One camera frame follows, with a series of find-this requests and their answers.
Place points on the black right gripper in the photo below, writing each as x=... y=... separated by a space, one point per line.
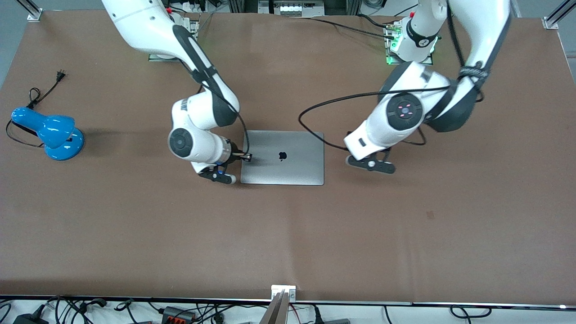
x=235 y=155

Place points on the grey laptop computer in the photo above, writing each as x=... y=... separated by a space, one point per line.
x=292 y=166

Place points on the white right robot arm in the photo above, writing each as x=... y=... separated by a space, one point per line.
x=144 y=27

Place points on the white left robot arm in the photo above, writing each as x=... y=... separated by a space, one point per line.
x=405 y=112

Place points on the silver aluminium extrusion bar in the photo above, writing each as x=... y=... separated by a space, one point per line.
x=275 y=312

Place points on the small white power strip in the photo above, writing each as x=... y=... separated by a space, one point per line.
x=195 y=5

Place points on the grey connector block orange levers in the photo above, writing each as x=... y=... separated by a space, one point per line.
x=177 y=313

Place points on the blue desk lamp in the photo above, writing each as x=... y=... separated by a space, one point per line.
x=58 y=135

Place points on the black power adapter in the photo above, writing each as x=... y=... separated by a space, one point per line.
x=27 y=319

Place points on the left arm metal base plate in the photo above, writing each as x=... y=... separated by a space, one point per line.
x=409 y=64

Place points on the silver camera mount bracket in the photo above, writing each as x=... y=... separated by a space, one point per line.
x=276 y=288

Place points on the silver aluminium corner post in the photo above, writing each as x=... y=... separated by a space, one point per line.
x=555 y=18
x=32 y=15

